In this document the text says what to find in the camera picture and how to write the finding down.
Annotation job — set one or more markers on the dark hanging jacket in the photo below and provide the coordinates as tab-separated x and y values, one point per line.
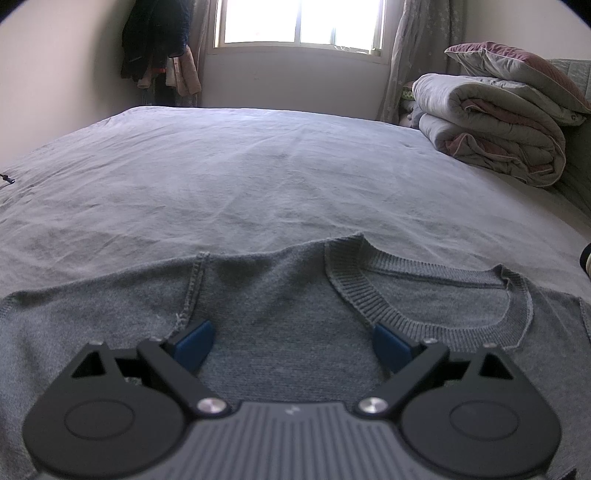
152	37

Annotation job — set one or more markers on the pale pink curtain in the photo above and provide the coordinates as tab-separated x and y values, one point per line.
203	23

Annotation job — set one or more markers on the grey patterned curtain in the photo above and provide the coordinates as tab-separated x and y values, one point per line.
415	46

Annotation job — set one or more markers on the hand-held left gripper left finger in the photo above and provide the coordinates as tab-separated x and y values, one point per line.
197	344

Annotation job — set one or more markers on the grey pink pillow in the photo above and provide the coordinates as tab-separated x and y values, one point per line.
517	64

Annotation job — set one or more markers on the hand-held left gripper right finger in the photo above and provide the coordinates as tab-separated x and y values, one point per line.
388	346

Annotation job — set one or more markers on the grey padded headboard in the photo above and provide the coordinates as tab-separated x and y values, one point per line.
577	152

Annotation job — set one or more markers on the folded grey pink quilt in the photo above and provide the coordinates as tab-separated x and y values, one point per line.
489	138

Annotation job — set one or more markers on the pink hanging garment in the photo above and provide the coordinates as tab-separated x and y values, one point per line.
182	74

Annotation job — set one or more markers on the green patterned cushion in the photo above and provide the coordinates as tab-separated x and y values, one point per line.
407	92

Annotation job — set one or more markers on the grey knit sweater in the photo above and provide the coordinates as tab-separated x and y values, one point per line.
286	300

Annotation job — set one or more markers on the window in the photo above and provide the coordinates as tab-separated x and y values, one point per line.
258	23

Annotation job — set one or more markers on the grey cloth bundle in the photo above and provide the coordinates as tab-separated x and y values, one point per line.
411	115

